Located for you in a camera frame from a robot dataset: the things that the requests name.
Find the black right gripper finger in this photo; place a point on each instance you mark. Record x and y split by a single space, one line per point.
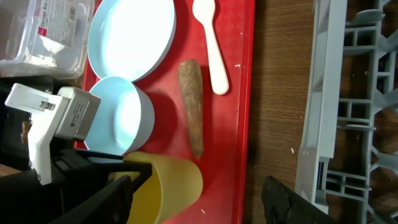
284 206

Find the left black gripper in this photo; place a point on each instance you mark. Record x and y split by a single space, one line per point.
89 187

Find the yellow plastic cup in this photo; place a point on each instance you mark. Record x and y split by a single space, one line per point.
174 185

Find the light blue bowl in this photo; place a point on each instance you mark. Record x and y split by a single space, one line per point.
124 120

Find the brown food scrap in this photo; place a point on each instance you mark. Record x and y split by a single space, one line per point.
26 126

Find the grey dishwasher rack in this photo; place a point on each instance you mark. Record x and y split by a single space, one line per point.
335 37

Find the black waste tray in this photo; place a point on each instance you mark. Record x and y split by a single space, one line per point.
14 152

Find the brown root vegetable stick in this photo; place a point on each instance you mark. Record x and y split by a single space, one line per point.
191 88

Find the light blue plate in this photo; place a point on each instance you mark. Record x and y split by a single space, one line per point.
130 38

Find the clear plastic storage box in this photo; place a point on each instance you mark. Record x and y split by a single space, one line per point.
45 37

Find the white plastic spoon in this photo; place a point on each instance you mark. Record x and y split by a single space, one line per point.
204 11

